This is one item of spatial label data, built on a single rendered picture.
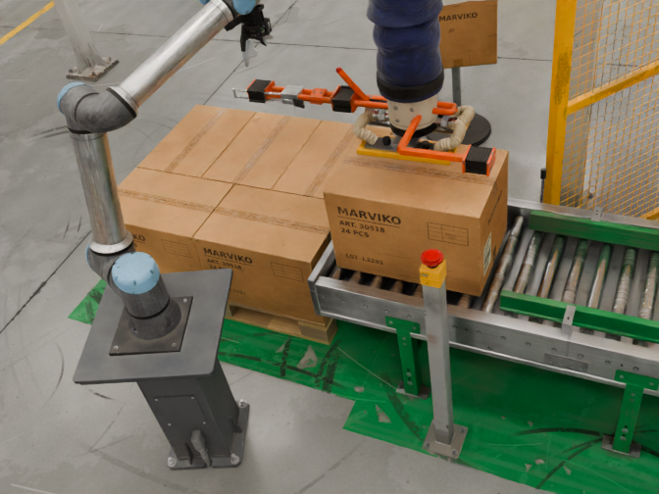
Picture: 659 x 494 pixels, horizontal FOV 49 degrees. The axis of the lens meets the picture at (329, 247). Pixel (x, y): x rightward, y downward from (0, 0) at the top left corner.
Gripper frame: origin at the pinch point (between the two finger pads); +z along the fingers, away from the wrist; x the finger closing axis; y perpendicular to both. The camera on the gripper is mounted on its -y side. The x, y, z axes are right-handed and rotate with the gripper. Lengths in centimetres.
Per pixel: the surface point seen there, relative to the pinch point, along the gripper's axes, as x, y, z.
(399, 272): -17, 55, 80
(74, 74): 171, -293, 136
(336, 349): -18, 19, 139
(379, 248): -17, 48, 69
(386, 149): -11, 53, 25
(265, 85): 0.2, 1.2, 12.1
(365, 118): -2.9, 42.1, 18.9
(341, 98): -1.5, 33.2, 12.7
